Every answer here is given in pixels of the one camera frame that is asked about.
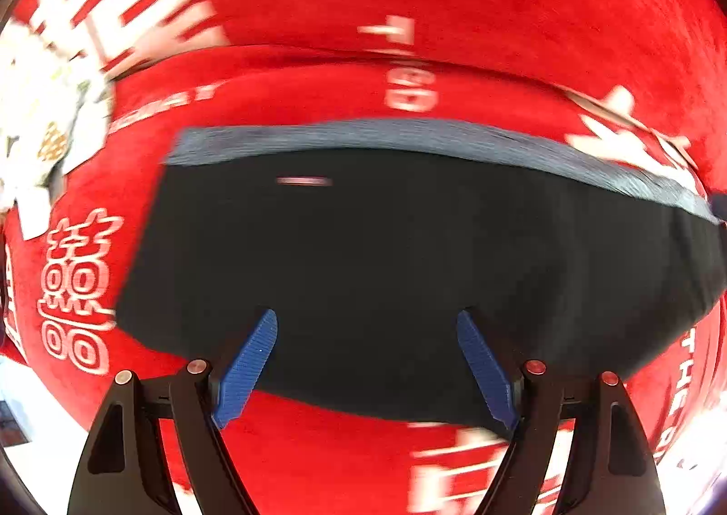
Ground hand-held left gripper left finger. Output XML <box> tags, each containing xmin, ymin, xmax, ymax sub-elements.
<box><xmin>67</xmin><ymin>309</ymin><xmax>279</xmax><ymax>515</ymax></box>

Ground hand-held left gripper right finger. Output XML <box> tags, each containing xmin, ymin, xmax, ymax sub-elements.
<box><xmin>456</xmin><ymin>309</ymin><xmax>667</xmax><ymax>515</ymax></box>

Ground black pants with blue waistband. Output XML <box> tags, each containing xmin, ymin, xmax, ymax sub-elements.
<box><xmin>116</xmin><ymin>117</ymin><xmax>727</xmax><ymax>428</ymax></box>

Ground red printed sofa seat cushion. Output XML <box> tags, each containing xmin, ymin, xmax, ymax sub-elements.
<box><xmin>0</xmin><ymin>43</ymin><xmax>727</xmax><ymax>515</ymax></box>

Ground pile of light patterned clothes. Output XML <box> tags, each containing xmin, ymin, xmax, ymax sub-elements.
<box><xmin>0</xmin><ymin>20</ymin><xmax>115</xmax><ymax>240</ymax></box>

